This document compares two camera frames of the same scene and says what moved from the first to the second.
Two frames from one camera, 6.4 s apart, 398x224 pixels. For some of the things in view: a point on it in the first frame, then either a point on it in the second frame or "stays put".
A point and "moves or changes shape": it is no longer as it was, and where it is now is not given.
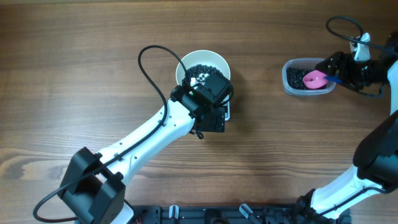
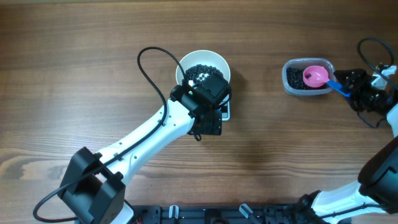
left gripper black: (217, 124) stays put
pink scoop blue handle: (316, 79) moves or changes shape
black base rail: (226, 214) stays put
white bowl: (201, 57) stays put
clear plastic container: (293, 71) stays put
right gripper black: (337, 58) to (359, 74)
